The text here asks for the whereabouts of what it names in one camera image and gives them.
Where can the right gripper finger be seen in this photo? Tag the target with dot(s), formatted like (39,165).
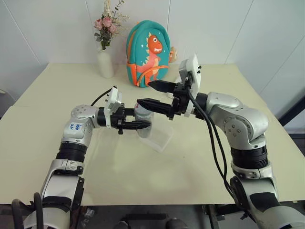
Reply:
(155,105)
(163,86)

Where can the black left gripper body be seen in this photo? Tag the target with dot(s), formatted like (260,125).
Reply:
(118,118)

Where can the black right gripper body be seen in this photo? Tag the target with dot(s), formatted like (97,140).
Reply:
(181,97)

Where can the clear plastic jar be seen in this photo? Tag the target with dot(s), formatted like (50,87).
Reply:
(145,117)

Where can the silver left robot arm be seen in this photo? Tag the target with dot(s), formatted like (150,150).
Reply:
(76,130)

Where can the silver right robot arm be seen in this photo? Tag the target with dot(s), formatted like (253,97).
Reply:
(240,119)

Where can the clear jar lid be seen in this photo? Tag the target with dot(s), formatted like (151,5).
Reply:
(138,107)

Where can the clear plastic box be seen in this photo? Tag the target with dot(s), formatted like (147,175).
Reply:
(162,139)

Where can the beige plush toy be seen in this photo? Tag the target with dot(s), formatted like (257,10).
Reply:
(174,54)

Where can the teal dinosaur backpack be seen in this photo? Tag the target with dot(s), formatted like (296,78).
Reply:
(147,47)

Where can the white ceramic vase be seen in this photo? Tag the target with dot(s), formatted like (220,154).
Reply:
(105,64)

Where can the pink flower bouquet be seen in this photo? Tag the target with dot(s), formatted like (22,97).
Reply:
(107,26)

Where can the dark rounded shape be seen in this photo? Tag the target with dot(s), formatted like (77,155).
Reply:
(124,225)
(175,225)

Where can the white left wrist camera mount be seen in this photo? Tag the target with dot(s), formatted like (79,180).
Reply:
(114,99)

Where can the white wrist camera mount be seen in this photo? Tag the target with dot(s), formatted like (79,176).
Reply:
(114,99)
(196,76)

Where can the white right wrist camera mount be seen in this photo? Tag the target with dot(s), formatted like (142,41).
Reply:
(196,76)

